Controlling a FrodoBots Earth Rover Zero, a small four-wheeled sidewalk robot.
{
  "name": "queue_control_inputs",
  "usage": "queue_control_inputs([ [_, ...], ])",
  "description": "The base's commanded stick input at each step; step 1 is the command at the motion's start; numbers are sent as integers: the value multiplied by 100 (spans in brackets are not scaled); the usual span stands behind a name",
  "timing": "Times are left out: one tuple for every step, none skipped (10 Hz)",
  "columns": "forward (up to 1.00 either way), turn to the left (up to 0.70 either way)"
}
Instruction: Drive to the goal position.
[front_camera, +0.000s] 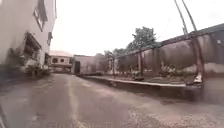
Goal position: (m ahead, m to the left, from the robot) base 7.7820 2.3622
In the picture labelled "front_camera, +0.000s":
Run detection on grey building with dark doorway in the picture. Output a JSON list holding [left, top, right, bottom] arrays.
[[71, 54, 109, 76]]

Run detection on raised concrete kerb ledge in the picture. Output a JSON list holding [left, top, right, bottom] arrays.
[[77, 73, 204, 101]]

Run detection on tall green tree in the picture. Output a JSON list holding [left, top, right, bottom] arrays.
[[103, 26, 158, 58]]

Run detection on low building with pink roof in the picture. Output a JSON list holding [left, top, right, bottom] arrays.
[[48, 50, 74, 74]]

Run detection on grey concrete road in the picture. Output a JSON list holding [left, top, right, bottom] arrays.
[[0, 73, 224, 128]]

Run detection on leaning utility pole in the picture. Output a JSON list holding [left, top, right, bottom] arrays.
[[173, 0, 190, 37], [180, 0, 205, 84]]

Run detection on bushes beside building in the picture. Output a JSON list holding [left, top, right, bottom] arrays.
[[0, 48, 51, 79]]

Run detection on pale multi-storey building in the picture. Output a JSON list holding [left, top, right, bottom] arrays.
[[0, 0, 58, 76]]

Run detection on long weathered boundary wall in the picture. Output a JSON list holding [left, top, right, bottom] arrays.
[[107, 23, 224, 79]]

